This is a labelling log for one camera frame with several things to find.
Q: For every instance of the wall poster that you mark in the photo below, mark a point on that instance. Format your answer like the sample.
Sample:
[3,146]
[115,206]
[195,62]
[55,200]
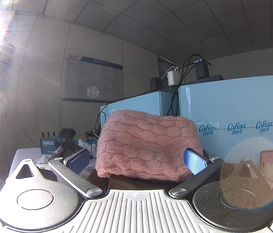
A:
[90,77]

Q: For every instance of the pink knitted sweater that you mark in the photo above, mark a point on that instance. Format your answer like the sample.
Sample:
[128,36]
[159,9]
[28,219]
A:
[146,145]

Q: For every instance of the tall black power adapter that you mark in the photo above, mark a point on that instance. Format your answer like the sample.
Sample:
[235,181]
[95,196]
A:
[202,70]

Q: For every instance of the white power strip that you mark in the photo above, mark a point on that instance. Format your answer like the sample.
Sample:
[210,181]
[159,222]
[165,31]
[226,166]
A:
[172,77]

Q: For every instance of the small light blue carton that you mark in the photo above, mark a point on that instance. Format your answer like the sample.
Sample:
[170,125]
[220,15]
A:
[136,102]

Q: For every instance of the black device case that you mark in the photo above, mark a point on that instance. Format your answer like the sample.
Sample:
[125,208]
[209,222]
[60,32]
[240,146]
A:
[67,134]

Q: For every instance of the small black power adapter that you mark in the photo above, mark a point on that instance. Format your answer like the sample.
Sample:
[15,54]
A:
[155,83]

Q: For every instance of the brown garment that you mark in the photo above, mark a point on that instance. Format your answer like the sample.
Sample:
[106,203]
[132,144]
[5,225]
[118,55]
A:
[126,183]

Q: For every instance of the black flat device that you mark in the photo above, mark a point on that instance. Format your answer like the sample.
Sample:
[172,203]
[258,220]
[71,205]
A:
[214,78]

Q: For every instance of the white crumpled tissue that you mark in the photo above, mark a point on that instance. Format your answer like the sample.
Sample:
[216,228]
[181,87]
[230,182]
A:
[84,143]

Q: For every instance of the large light blue carton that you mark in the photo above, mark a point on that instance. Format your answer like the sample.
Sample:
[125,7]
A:
[235,102]

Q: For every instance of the standing air conditioner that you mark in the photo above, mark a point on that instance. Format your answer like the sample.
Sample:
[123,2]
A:
[5,102]

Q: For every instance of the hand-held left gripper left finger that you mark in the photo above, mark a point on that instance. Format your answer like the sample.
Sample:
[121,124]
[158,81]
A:
[78,161]

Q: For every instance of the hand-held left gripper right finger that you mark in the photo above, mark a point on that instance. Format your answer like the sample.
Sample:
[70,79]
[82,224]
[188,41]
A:
[194,162]

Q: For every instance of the blue box with antennas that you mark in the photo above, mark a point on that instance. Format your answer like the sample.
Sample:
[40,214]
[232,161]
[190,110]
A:
[50,145]

